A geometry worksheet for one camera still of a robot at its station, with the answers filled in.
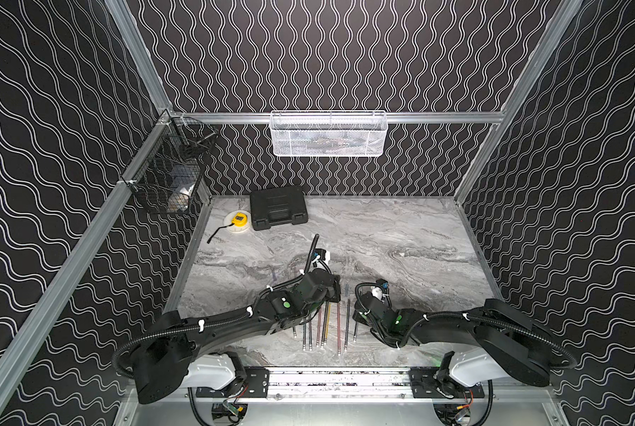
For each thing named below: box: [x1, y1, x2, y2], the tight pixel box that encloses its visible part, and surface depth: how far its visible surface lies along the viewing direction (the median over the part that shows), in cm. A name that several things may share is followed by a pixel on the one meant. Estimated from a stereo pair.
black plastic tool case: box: [250, 186, 308, 231], surface depth 112 cm
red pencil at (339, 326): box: [337, 302, 342, 356], surface depth 87 cm
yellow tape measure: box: [206, 212, 248, 245], surface depth 112 cm
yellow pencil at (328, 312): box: [323, 301, 331, 346], surface depth 88 cm
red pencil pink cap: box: [316, 305, 324, 348], surface depth 87 cm
